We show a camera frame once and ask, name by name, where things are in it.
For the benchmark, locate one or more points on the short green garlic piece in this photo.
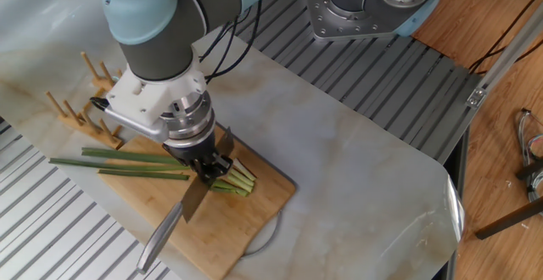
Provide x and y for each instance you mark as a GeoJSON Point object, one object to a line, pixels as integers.
{"type": "Point", "coordinates": [241, 187]}
{"type": "Point", "coordinates": [226, 187]}

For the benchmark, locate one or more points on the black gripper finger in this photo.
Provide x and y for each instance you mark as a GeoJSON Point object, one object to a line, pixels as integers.
{"type": "Point", "coordinates": [207, 176]}
{"type": "Point", "coordinates": [224, 165]}

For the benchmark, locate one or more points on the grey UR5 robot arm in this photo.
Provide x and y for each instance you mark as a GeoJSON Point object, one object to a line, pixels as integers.
{"type": "Point", "coordinates": [161, 25]}

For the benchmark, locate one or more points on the steel kitchen knife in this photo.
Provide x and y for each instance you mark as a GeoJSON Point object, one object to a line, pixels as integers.
{"type": "Point", "coordinates": [195, 199]}

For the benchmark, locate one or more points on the aluminium frame post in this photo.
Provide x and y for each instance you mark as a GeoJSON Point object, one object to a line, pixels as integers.
{"type": "Point", "coordinates": [509, 59]}

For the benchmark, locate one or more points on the black bar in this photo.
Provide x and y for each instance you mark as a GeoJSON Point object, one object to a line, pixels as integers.
{"type": "Point", "coordinates": [509, 221]}

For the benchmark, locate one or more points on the white marble pattern mat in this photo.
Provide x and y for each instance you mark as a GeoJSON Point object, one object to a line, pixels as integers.
{"type": "Point", "coordinates": [356, 178]}

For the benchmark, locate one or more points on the wooden slotted rack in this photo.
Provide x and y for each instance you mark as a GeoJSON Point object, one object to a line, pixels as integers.
{"type": "Point", "coordinates": [76, 110]}

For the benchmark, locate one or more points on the green garlic stalk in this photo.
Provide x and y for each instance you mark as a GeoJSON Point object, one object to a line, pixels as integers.
{"type": "Point", "coordinates": [102, 157]}

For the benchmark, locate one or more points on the bamboo cutting board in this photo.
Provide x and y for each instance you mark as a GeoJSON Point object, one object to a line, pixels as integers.
{"type": "Point", "coordinates": [246, 229]}

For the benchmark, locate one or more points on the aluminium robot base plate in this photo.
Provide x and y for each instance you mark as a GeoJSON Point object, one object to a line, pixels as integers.
{"type": "Point", "coordinates": [356, 25]}

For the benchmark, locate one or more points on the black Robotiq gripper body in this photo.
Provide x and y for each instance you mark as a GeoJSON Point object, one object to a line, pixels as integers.
{"type": "Point", "coordinates": [193, 149]}

